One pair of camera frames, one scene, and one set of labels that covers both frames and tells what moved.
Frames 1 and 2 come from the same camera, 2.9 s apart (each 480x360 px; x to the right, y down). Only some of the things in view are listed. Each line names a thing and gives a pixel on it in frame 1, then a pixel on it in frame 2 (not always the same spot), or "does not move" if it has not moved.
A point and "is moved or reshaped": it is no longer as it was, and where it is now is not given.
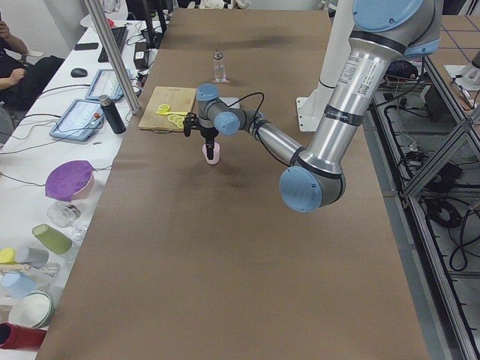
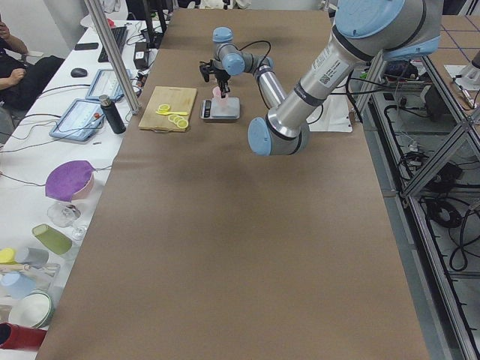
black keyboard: x=120 y=34 does not move
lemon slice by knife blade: x=164 y=107 does not move
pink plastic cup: x=216 y=154 is moved or reshaped
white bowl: x=36 y=310 does not move
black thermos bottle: x=112 y=114 does not move
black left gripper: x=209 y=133 → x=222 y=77
